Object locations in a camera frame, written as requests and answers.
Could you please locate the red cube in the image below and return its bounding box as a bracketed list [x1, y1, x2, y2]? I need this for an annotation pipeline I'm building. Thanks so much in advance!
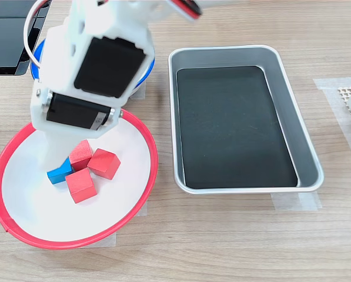
[68, 139, 94, 172]
[86, 148, 122, 180]
[65, 167, 98, 204]

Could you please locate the blue cube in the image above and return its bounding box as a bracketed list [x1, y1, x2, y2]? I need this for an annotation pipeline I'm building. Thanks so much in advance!
[46, 157, 75, 185]

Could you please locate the blue-rimmed white plate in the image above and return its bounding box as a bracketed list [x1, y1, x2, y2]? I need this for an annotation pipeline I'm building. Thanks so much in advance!
[30, 39, 156, 106]

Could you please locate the black flat electronic device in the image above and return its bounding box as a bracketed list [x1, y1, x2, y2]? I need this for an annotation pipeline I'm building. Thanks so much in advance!
[0, 0, 53, 76]

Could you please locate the red-rimmed white plate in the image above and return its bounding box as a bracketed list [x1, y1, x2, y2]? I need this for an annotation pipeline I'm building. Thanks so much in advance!
[0, 109, 159, 250]

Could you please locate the steel tray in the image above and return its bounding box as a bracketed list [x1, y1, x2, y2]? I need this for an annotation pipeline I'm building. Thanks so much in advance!
[168, 44, 325, 195]

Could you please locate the black mat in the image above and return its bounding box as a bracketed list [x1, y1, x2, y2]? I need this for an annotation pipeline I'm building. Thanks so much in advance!
[176, 65, 299, 190]

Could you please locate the translucent tape sheet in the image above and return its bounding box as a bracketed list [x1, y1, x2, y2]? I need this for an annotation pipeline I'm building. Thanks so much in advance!
[313, 77, 351, 173]

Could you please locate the pale perforated plate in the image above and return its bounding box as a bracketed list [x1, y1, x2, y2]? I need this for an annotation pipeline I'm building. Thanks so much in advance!
[338, 85, 351, 138]

